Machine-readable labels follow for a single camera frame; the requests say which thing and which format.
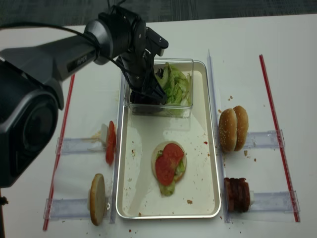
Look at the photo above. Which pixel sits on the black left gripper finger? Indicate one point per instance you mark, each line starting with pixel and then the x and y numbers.
pixel 137 98

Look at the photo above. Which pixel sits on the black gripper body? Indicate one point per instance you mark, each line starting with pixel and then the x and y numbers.
pixel 135 48

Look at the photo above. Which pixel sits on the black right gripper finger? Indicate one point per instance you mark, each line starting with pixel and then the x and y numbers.
pixel 152 92

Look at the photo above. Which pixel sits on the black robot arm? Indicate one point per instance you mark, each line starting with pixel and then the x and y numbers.
pixel 31 94

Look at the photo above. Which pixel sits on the purple lettuce pile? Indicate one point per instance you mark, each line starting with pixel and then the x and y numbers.
pixel 158 75

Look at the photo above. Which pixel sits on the green lettuce pile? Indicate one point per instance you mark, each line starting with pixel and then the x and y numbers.
pixel 178 89

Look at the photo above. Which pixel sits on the standing tomato slice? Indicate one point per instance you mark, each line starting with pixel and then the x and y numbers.
pixel 111 144

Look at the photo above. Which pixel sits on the tomato slice on bun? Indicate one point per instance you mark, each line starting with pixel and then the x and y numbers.
pixel 168 163

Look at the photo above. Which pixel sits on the green lettuce under tomato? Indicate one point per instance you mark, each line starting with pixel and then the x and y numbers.
pixel 168 171

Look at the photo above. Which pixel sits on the stack of bacon slices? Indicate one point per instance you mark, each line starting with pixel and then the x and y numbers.
pixel 238 194

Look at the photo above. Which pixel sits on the clear plastic salad container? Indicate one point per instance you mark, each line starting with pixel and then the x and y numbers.
pixel 184 65

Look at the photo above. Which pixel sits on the white plastic pusher block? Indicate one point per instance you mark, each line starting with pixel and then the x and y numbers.
pixel 103 134

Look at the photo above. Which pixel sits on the bottom bun on tray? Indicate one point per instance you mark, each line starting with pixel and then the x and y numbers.
pixel 182 166

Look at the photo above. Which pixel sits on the sesame bun top front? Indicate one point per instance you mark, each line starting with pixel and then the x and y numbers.
pixel 227 130

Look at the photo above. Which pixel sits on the sesame bun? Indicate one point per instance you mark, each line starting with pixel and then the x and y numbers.
pixel 242 127
pixel 227 130

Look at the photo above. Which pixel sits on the left clear acrylic divider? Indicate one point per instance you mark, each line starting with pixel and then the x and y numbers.
pixel 119 126

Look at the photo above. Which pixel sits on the clear acrylic divider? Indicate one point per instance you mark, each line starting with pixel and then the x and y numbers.
pixel 119 126
pixel 219 154

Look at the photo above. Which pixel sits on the sesame bun top rear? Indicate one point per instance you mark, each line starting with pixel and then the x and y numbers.
pixel 242 127

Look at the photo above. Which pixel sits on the left red tape strip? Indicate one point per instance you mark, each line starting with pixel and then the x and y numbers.
pixel 57 158

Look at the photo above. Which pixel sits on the red tape strip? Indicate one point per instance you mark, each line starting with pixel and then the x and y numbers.
pixel 276 126
pixel 57 158

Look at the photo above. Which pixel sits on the standing bun bottom half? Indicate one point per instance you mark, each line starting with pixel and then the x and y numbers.
pixel 97 199

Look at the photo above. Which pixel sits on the white metal tray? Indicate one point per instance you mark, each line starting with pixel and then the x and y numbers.
pixel 197 194

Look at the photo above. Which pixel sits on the white bacon pusher block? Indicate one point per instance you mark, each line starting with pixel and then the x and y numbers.
pixel 252 199

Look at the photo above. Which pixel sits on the right clear acrylic divider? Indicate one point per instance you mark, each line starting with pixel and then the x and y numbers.
pixel 219 154

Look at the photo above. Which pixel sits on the right red tape strip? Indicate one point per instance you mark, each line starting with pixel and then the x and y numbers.
pixel 276 126

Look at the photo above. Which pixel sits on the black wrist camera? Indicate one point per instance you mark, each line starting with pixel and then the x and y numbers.
pixel 155 43

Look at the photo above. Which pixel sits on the upper left acrylic rail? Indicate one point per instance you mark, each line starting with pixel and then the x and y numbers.
pixel 81 145

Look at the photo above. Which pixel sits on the acrylic rail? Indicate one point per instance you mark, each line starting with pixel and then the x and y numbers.
pixel 267 139
pixel 81 145
pixel 74 209
pixel 283 201

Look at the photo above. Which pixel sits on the upper right acrylic rail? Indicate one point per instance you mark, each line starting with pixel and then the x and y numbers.
pixel 267 139

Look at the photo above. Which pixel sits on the lower left acrylic rail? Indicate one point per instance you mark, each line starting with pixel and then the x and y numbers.
pixel 74 209

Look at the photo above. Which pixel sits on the lower right acrylic rail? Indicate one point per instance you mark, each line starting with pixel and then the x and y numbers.
pixel 283 201

